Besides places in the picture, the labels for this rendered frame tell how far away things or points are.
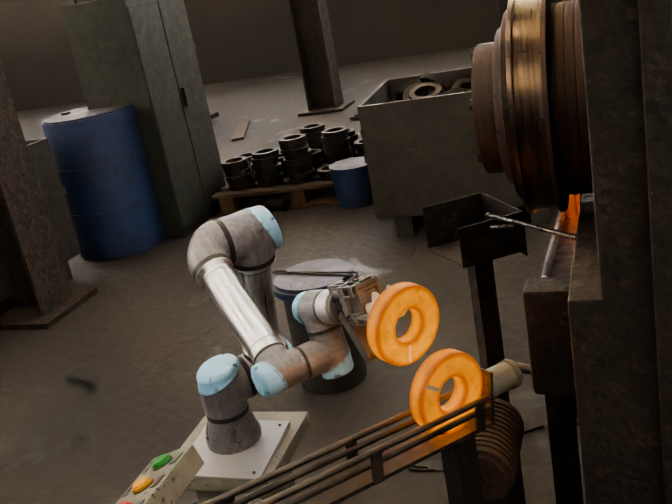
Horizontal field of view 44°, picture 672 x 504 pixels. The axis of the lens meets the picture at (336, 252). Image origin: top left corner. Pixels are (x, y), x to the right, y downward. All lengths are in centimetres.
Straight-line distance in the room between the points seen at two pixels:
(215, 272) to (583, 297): 84
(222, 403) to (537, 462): 96
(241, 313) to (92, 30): 364
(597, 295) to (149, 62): 408
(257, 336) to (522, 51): 79
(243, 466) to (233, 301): 54
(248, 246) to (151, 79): 331
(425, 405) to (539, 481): 105
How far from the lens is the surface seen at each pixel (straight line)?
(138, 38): 516
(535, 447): 263
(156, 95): 522
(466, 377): 155
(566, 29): 169
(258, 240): 197
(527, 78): 162
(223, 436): 224
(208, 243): 193
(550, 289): 168
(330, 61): 879
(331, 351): 177
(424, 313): 156
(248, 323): 180
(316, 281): 292
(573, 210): 257
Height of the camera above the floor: 148
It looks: 19 degrees down
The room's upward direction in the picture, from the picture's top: 11 degrees counter-clockwise
